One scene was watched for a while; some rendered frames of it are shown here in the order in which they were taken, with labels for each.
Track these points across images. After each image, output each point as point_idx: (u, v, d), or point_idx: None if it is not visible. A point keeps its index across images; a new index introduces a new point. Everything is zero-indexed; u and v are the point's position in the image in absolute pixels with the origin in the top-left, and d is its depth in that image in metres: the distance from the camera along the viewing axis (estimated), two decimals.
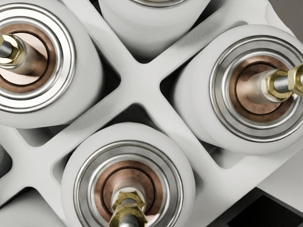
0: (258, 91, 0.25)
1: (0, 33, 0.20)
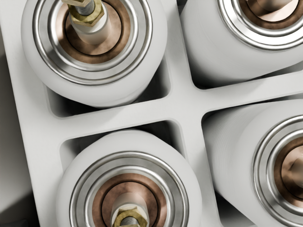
0: None
1: None
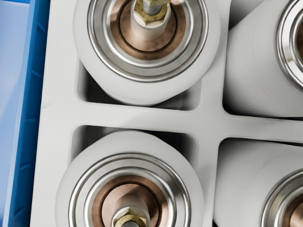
0: None
1: None
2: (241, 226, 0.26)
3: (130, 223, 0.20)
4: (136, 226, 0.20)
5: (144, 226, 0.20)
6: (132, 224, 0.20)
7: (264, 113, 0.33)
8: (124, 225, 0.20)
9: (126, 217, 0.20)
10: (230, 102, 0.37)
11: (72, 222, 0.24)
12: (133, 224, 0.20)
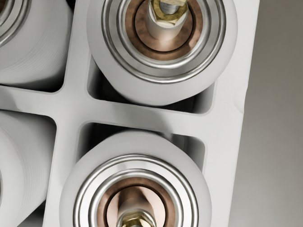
0: None
1: None
2: (160, 99, 0.25)
3: None
4: None
5: None
6: None
7: (66, 46, 0.32)
8: None
9: None
10: (60, 74, 0.36)
11: None
12: None
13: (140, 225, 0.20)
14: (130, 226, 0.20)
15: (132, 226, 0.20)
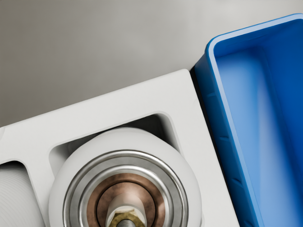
0: None
1: None
2: None
3: None
4: (119, 224, 0.20)
5: (121, 214, 0.20)
6: None
7: None
8: None
9: None
10: None
11: (176, 182, 0.24)
12: None
13: None
14: None
15: None
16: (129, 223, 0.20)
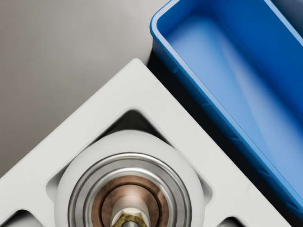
0: None
1: None
2: None
3: (127, 224, 0.20)
4: (134, 224, 0.20)
5: (142, 221, 0.20)
6: (129, 224, 0.20)
7: None
8: None
9: (121, 219, 0.20)
10: None
11: (163, 166, 0.24)
12: (130, 224, 0.20)
13: None
14: None
15: None
16: None
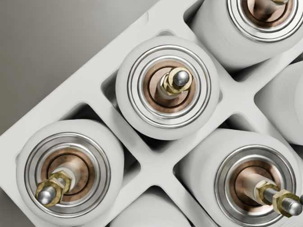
0: None
1: (289, 213, 0.29)
2: (202, 50, 0.36)
3: None
4: None
5: None
6: None
7: (211, 135, 0.44)
8: None
9: None
10: (221, 129, 0.48)
11: None
12: None
13: None
14: None
15: None
16: None
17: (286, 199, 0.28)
